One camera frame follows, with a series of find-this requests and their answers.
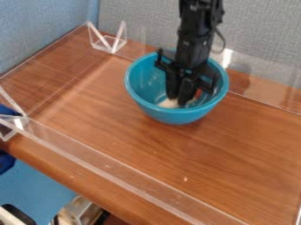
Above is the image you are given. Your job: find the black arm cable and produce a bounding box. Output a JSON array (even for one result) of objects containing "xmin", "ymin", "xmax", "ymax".
[{"xmin": 210, "ymin": 27, "xmax": 229, "ymax": 54}]

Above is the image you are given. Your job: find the blue cloth object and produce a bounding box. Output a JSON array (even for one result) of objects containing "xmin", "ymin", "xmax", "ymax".
[{"xmin": 0, "ymin": 104, "xmax": 20, "ymax": 175}]

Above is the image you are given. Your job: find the black and white object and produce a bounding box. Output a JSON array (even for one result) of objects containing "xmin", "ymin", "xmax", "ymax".
[{"xmin": 0, "ymin": 204, "xmax": 36, "ymax": 225}]

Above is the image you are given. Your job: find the clear acrylic front barrier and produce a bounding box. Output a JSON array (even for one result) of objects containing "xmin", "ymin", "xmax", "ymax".
[{"xmin": 0, "ymin": 87, "xmax": 248, "ymax": 225}]

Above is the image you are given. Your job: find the clear acrylic corner bracket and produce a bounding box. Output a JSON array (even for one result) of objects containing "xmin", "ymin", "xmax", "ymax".
[{"xmin": 86, "ymin": 21, "xmax": 127, "ymax": 54}]

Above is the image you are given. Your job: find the grey metal frame below table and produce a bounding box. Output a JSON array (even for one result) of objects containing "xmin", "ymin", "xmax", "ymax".
[{"xmin": 58, "ymin": 195, "xmax": 103, "ymax": 225}]

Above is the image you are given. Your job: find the clear acrylic barrier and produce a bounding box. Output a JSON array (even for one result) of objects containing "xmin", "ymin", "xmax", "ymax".
[
  {"xmin": 0, "ymin": 87, "xmax": 248, "ymax": 225},
  {"xmin": 115, "ymin": 26, "xmax": 301, "ymax": 115}
]

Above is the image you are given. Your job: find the blue bowl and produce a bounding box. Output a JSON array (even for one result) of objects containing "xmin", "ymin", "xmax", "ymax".
[{"xmin": 125, "ymin": 52, "xmax": 229, "ymax": 125}]

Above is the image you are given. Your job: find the brown and white toy mushroom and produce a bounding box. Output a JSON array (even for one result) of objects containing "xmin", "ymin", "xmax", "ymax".
[{"xmin": 158, "ymin": 90, "xmax": 202, "ymax": 109}]

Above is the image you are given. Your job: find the clear acrylic back barrier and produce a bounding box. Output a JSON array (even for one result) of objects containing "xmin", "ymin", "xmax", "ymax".
[{"xmin": 115, "ymin": 26, "xmax": 301, "ymax": 115}]

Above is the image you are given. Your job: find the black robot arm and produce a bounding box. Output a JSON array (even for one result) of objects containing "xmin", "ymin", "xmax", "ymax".
[{"xmin": 154, "ymin": 0, "xmax": 225, "ymax": 107}]

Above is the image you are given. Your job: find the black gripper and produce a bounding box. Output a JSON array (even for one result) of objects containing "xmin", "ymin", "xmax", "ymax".
[{"xmin": 154, "ymin": 37, "xmax": 218, "ymax": 106}]

